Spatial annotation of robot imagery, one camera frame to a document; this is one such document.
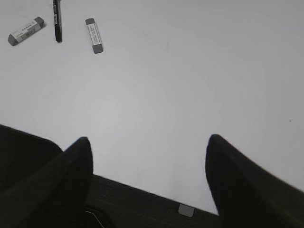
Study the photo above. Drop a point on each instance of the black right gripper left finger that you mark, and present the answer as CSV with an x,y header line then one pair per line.
x,y
55,195

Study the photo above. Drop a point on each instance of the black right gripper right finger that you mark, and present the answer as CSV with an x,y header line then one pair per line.
x,y
245,194

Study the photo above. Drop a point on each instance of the grey white eraser right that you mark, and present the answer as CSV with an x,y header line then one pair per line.
x,y
94,34

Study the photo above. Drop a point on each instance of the grey white eraser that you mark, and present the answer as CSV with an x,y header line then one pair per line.
x,y
94,34
26,31

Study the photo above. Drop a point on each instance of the grey white eraser middle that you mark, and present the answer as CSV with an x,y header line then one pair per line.
x,y
26,31

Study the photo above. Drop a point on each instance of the black marker pen middle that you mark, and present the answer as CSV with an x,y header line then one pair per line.
x,y
57,20

